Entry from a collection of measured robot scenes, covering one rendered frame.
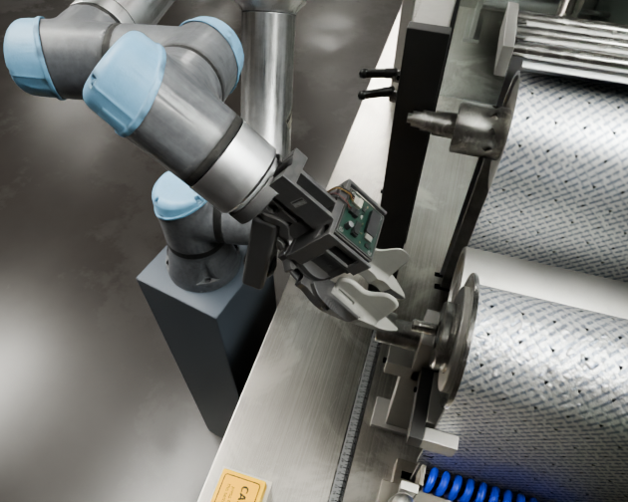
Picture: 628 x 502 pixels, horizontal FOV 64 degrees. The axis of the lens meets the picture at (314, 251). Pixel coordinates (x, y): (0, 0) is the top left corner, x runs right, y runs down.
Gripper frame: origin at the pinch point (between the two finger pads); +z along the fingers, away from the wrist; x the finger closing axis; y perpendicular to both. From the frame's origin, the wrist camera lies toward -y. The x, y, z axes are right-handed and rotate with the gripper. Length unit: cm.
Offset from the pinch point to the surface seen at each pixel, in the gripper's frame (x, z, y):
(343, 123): 194, 45, -128
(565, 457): -6.9, 22.6, 7.4
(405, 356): 2.0, 11.2, -7.5
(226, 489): -15.8, 9.5, -37.0
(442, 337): -2.6, 3.7, 5.1
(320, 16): 305, 10, -158
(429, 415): -5.5, 13.4, -3.9
